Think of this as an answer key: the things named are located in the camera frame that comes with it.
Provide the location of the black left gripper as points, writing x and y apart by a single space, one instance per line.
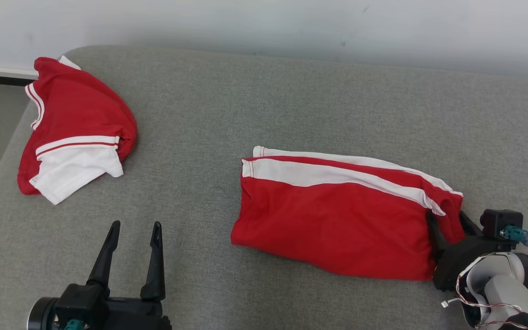
135 316

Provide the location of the red jersey with white sleeves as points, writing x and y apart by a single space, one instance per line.
76 105

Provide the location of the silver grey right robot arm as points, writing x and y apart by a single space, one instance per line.
502 293

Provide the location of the red shorts with white stripe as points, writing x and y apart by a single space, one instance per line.
337 224

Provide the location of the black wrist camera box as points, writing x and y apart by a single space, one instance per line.
497 219
80 302

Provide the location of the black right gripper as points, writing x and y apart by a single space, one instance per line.
461 259

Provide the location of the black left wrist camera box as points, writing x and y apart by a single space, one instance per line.
80 302

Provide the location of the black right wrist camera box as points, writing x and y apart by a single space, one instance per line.
497 219

